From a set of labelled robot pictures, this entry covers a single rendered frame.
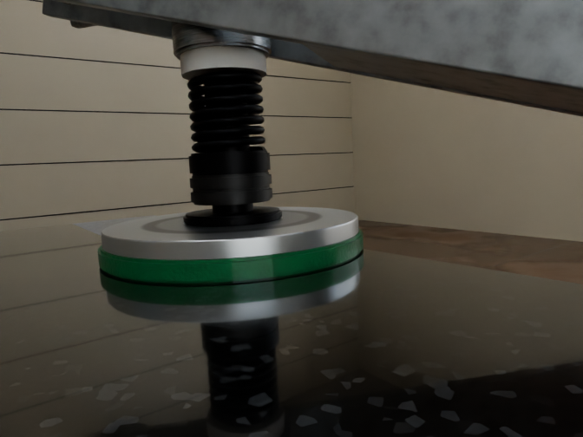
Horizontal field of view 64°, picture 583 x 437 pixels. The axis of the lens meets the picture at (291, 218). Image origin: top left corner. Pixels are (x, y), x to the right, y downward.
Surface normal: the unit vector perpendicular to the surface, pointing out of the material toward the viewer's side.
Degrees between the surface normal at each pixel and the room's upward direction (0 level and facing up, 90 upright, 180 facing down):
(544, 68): 90
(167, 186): 90
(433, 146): 90
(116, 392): 0
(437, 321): 0
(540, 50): 90
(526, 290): 0
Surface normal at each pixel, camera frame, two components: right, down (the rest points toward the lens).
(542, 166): -0.80, 0.11
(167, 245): -0.31, 0.13
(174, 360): -0.04, -0.99
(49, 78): 0.60, 0.07
